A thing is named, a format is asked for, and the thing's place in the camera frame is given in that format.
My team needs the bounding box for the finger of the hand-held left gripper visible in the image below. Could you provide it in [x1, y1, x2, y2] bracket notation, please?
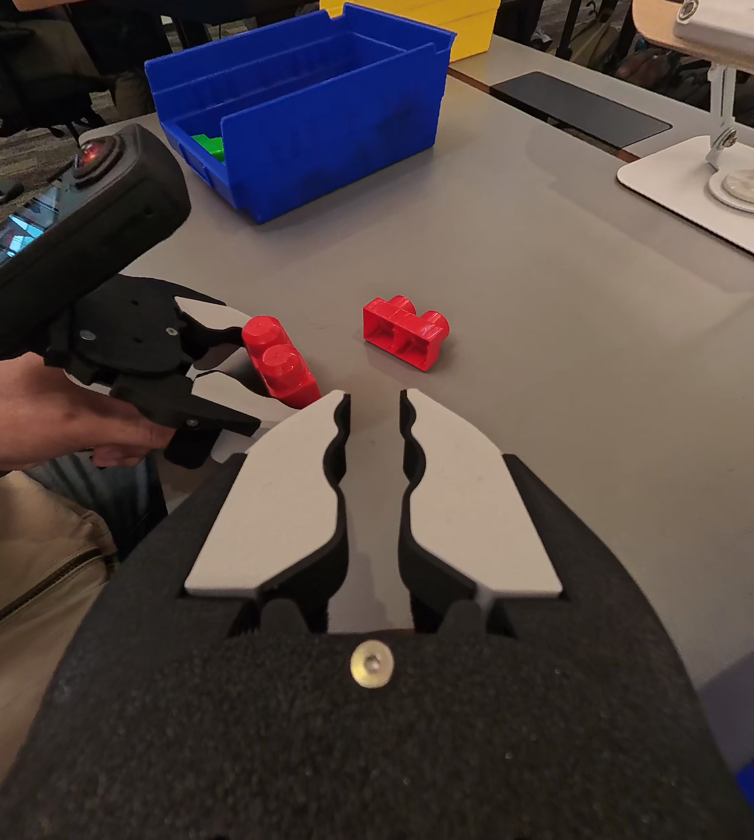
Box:
[173, 296, 256, 367]
[188, 369, 302, 463]

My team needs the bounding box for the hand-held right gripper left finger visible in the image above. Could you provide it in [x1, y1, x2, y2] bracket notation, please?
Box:
[184, 390, 351, 603]

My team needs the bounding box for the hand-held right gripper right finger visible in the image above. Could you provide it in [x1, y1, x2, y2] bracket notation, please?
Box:
[398, 389, 564, 603]

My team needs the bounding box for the red mega block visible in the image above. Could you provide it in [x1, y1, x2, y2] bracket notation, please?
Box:
[361, 295, 451, 374]
[241, 316, 298, 369]
[260, 344, 324, 411]

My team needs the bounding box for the person's left hand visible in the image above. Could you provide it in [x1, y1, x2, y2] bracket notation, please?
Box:
[0, 352, 178, 472]

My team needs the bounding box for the person's jeans leg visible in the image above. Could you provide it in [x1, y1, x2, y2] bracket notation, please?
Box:
[22, 453, 167, 560]

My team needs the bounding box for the black office chair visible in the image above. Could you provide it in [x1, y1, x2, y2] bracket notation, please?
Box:
[0, 20, 109, 207]

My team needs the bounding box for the person's beige jacket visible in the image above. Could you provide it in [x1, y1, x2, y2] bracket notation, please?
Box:
[0, 471, 120, 831]

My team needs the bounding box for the yellow storage bin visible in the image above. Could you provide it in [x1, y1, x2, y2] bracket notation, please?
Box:
[320, 0, 502, 64]

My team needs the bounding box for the white board stand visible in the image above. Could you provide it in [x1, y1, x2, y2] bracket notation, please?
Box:
[616, 60, 754, 278]

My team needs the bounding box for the black flat panel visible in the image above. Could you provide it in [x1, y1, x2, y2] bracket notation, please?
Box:
[489, 72, 674, 151]

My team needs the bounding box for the printed instruction sheet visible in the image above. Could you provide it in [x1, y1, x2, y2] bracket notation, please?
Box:
[673, 0, 754, 77]

